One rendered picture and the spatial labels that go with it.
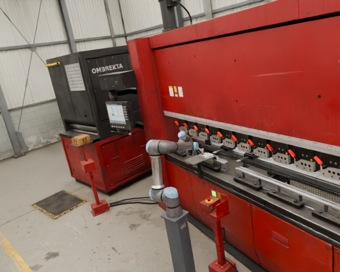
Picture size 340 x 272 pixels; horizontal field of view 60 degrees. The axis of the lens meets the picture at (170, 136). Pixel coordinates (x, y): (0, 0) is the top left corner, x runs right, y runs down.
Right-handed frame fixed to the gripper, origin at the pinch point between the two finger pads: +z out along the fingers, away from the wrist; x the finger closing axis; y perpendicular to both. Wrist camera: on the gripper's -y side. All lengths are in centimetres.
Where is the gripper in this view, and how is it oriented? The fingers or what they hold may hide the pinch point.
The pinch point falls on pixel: (200, 154)
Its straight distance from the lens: 303.5
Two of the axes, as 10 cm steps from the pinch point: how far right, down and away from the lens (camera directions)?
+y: 5.2, -8.3, 2.1
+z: 6.4, 5.4, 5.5
